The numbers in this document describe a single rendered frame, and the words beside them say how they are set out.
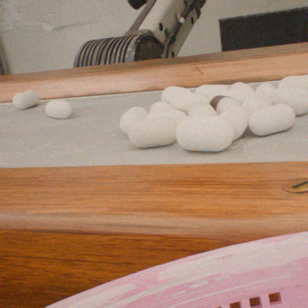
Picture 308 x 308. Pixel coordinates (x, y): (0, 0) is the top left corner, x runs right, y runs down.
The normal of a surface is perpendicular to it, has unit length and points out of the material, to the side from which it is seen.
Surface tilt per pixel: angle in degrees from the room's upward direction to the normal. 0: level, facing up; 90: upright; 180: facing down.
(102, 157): 0
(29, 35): 90
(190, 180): 0
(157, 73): 45
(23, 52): 90
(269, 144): 0
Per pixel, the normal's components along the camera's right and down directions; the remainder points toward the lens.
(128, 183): -0.14, -0.93
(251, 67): -0.31, -0.40
